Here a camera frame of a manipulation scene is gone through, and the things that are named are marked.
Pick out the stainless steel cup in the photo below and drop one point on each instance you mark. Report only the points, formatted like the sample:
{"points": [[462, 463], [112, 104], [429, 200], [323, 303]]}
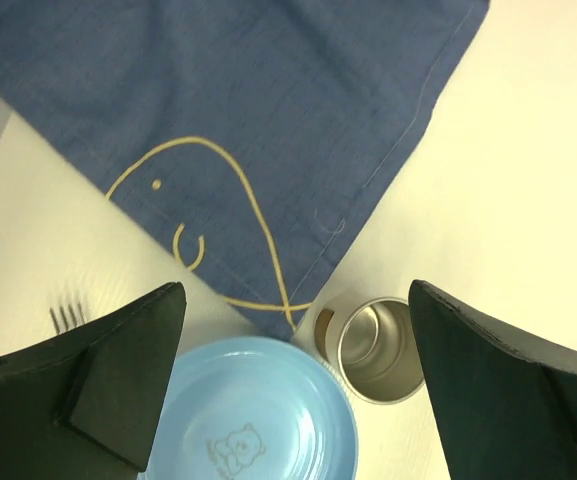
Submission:
{"points": [[369, 343]]}

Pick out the fork with green handle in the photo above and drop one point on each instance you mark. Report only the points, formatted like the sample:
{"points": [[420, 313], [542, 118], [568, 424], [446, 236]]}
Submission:
{"points": [[66, 317]]}

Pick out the light blue plastic plate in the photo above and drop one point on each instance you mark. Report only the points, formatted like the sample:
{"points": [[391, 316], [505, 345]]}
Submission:
{"points": [[253, 408]]}

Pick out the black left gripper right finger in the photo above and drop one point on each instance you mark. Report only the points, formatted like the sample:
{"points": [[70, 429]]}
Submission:
{"points": [[504, 400]]}

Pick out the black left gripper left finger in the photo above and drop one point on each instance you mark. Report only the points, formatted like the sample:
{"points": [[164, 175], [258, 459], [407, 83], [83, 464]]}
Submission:
{"points": [[86, 403]]}

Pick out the blue fish-print placemat cloth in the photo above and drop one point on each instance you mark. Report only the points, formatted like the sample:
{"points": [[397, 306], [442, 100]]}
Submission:
{"points": [[252, 139]]}

